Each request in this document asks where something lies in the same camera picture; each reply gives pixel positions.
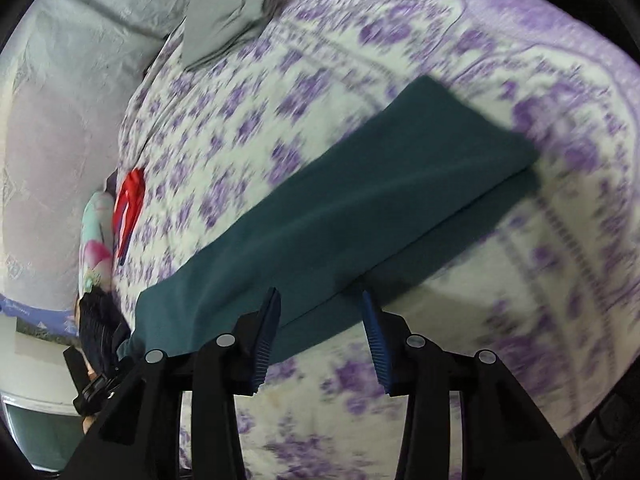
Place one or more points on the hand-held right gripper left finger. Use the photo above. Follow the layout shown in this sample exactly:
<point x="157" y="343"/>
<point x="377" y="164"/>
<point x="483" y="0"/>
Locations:
<point x="265" y="340"/>

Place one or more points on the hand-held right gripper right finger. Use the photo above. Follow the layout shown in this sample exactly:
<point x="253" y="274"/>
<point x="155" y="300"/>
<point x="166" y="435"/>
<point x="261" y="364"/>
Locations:
<point x="377" y="350"/>

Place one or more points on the dark green pants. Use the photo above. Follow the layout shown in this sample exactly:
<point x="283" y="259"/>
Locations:
<point x="350" y="200"/>

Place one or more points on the black pants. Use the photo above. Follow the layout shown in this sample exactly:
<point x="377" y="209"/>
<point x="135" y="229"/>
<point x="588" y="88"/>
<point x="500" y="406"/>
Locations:
<point x="100" y="320"/>

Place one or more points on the red striped pants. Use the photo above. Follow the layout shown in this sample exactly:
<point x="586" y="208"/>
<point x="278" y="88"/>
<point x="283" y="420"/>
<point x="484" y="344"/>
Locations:
<point x="127" y="200"/>

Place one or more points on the grey pants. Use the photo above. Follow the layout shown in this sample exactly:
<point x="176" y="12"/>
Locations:
<point x="220" y="20"/>

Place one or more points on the blue printed sheet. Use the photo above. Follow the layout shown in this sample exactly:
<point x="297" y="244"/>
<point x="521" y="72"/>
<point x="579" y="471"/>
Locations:
<point x="30" y="310"/>

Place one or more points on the floral pillow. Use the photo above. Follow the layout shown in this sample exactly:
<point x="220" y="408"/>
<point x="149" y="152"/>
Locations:
<point x="95" y="240"/>

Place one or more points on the white lace cloth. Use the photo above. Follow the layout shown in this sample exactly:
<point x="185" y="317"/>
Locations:
<point x="60" y="135"/>

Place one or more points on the purple floral bedspread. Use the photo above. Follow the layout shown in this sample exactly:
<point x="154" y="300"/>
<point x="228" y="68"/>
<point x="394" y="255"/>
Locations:
<point x="450" y="35"/>

